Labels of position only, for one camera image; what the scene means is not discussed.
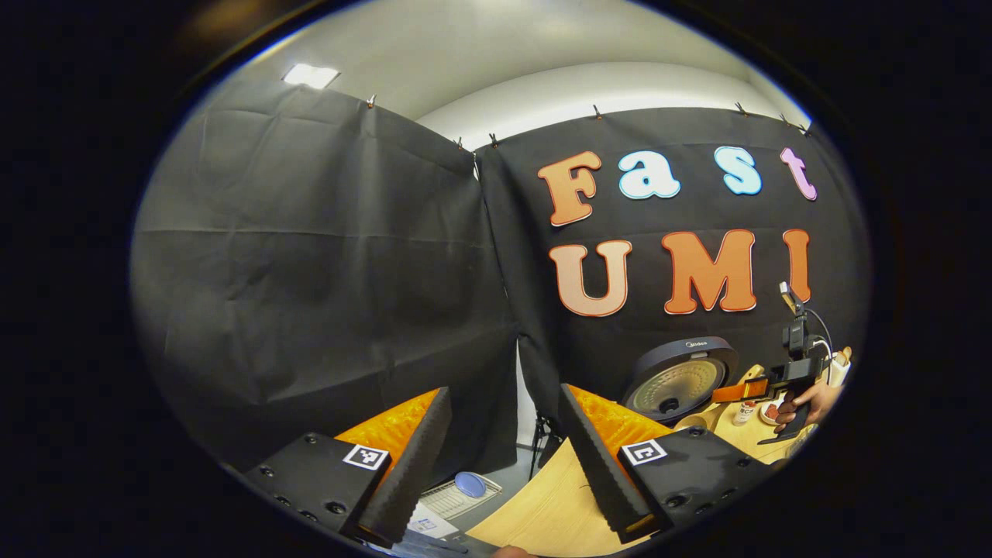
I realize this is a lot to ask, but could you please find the ceiling light panel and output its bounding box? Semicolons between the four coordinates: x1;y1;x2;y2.
281;63;343;91

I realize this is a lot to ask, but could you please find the silver black rice cooker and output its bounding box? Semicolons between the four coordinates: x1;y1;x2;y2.
622;336;741;435

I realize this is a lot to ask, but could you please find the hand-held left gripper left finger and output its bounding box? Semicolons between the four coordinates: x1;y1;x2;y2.
246;386;453;546

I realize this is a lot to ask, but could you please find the black backdrop cloth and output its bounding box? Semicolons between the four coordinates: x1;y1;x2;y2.
130;81;873;491

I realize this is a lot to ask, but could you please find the black tripod stand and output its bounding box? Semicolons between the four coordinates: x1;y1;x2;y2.
529;414;563;482

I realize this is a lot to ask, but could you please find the white paper sheet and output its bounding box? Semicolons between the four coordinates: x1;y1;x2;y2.
406;504;460;540

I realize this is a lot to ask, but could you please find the white cable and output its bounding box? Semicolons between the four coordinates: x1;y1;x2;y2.
804;308;835;367

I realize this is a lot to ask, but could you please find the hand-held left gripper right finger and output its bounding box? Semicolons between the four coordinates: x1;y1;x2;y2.
559;382;777;544

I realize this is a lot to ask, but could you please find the white grid tray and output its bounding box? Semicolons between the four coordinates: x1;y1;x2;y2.
418;473;504;521

